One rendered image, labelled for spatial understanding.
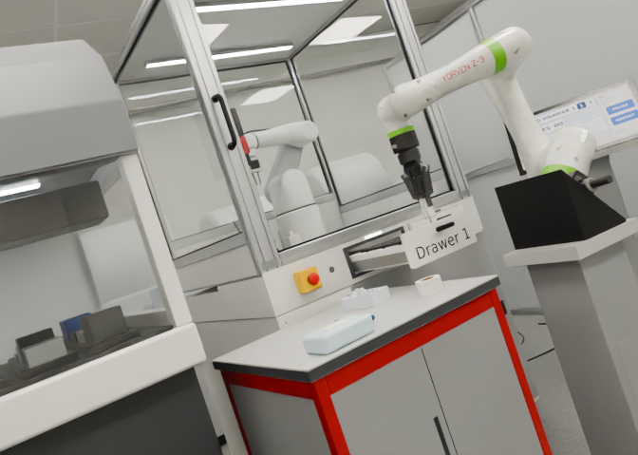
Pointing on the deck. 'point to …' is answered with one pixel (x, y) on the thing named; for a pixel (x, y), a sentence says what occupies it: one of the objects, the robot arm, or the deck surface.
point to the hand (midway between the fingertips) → (427, 207)
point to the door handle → (226, 120)
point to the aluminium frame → (253, 217)
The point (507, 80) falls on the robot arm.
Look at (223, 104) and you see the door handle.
